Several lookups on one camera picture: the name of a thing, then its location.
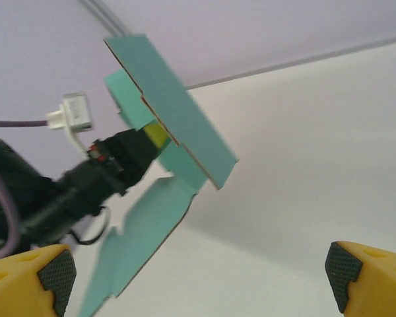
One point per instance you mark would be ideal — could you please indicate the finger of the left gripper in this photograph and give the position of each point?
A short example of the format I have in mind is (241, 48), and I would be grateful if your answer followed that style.
(135, 152)

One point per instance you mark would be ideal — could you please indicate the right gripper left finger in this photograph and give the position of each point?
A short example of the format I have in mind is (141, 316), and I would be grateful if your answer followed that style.
(16, 284)

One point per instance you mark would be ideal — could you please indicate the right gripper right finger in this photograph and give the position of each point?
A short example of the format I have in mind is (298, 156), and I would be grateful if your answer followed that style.
(376, 284)

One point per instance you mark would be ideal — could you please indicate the teal paper box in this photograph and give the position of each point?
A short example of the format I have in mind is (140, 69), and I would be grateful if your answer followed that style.
(171, 99)

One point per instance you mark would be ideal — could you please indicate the white wall socket plug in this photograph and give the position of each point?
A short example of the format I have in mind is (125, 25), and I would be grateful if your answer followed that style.
(77, 112)

